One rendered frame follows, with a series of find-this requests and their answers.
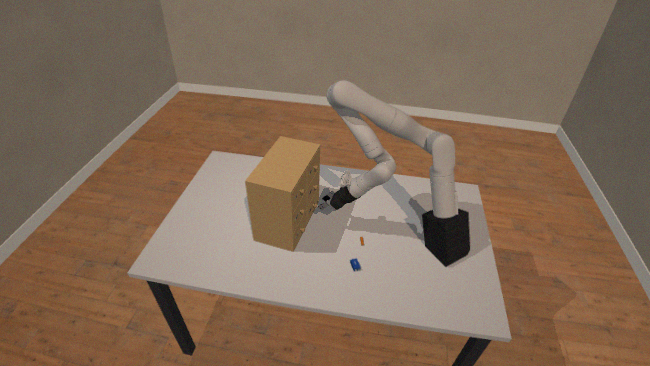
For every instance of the small tan wooden chest of drawers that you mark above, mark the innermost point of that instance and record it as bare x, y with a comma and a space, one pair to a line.
269, 191

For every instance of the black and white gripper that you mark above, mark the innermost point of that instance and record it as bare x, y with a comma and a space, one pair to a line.
348, 192

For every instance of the brown wooden drawer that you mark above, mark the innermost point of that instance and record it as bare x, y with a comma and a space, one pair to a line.
312, 186
312, 205
299, 190
313, 166
300, 210
301, 227

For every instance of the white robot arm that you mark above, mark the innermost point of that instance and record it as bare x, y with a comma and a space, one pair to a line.
347, 100

